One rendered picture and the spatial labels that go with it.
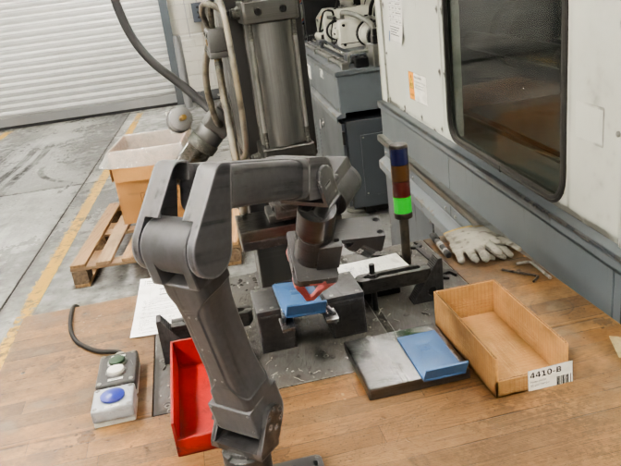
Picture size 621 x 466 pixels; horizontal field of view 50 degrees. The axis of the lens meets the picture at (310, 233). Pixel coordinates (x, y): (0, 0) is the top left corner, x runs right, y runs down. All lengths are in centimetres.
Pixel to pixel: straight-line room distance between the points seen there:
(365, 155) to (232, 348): 360
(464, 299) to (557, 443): 37
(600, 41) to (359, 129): 302
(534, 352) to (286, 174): 56
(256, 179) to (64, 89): 982
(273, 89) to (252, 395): 51
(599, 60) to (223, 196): 90
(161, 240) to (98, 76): 977
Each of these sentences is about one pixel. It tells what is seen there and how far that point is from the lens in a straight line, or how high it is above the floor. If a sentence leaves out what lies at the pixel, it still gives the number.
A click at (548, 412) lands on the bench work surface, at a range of 107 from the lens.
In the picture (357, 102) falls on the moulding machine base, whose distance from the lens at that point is 427.
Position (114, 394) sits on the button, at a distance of 117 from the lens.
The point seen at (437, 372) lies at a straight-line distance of 108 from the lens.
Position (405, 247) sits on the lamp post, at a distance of 144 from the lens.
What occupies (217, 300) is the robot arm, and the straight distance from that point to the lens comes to 76.
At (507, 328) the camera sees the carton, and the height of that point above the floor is 91.
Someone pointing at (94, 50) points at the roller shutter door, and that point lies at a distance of 1044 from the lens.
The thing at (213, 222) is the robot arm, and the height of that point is 131.
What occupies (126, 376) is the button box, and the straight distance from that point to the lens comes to 122.
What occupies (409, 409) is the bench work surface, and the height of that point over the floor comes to 90.
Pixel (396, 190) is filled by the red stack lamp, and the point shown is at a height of 110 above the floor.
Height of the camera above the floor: 153
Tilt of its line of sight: 21 degrees down
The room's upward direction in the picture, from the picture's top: 7 degrees counter-clockwise
